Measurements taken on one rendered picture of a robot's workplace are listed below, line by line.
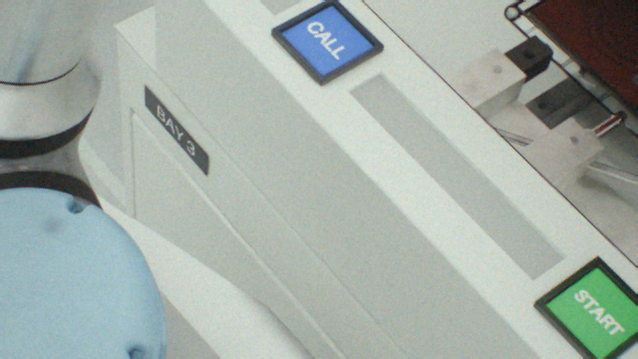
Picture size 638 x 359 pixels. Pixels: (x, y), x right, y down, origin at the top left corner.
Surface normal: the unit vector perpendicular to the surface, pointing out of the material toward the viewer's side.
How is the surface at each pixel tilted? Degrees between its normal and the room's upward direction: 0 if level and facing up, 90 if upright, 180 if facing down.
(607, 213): 0
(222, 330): 0
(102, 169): 0
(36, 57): 89
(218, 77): 90
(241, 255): 90
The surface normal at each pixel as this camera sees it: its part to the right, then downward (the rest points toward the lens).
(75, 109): 0.87, -0.05
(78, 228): 0.14, -0.47
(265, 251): -0.77, 0.47
